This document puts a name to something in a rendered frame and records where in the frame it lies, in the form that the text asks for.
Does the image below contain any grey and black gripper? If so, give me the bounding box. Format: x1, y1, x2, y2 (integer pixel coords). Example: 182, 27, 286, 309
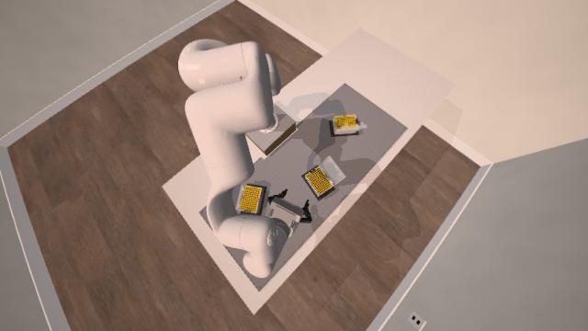
267, 189, 312, 237

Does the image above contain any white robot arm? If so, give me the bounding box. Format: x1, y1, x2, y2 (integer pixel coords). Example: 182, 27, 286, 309
178, 40, 303, 278

